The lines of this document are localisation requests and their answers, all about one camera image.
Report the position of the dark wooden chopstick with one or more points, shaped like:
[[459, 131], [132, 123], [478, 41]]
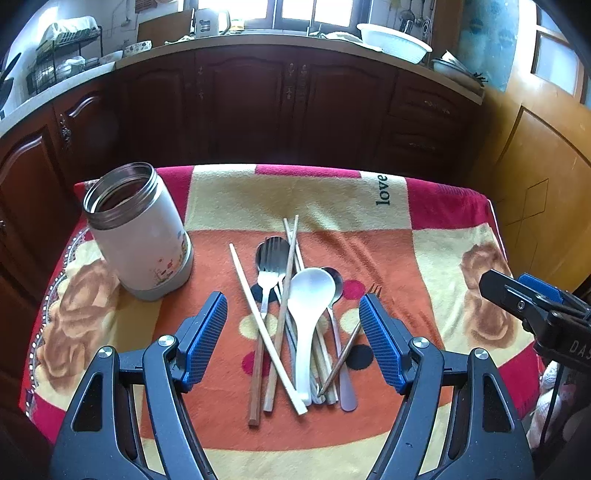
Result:
[[256, 384]]

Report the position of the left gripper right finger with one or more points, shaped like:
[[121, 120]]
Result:
[[485, 438]]

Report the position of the patterned ceramic bowl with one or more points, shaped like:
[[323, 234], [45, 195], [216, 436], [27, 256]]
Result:
[[137, 48]]

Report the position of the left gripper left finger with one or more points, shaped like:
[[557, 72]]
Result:
[[99, 436]]

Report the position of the white electric kettle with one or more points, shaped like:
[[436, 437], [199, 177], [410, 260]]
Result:
[[211, 23]]

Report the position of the light wooden chopstick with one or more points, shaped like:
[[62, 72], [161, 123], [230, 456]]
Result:
[[270, 396]]

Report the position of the yellow wooden door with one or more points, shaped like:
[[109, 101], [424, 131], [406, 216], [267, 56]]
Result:
[[533, 158]]

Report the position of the wooden cutting board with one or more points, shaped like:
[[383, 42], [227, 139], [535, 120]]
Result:
[[167, 28]]

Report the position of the black dish rack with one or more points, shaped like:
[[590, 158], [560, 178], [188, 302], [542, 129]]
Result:
[[59, 53]]

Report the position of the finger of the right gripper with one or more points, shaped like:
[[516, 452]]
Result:
[[549, 291]]

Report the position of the small steel spoon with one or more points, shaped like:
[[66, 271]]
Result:
[[347, 395]]

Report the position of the copper dessert fork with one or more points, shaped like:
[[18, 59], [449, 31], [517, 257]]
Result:
[[337, 371]]

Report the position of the steel bowl with utensils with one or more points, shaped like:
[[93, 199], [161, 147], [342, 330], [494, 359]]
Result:
[[451, 67]]

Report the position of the white wash basin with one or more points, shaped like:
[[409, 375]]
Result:
[[395, 43]]

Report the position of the white dish cloth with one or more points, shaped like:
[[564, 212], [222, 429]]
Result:
[[348, 37]]

